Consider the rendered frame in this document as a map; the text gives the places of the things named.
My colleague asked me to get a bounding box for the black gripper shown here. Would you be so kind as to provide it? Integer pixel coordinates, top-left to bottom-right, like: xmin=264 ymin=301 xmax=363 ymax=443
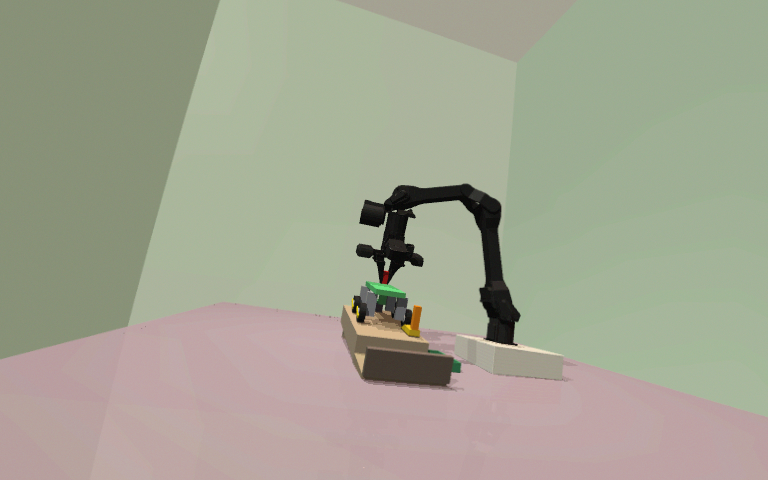
xmin=356 ymin=229 xmax=424 ymax=285

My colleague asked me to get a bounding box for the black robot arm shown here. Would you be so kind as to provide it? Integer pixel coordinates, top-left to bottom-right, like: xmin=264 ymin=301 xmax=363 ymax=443
xmin=359 ymin=183 xmax=521 ymax=346

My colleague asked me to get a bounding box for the yellow wheel chock with orange handle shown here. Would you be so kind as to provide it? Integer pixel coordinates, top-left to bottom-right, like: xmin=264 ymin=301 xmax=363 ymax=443
xmin=401 ymin=305 xmax=422 ymax=338

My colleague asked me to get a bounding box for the green tray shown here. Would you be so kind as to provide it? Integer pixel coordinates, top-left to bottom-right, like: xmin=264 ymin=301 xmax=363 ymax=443
xmin=428 ymin=349 xmax=461 ymax=373

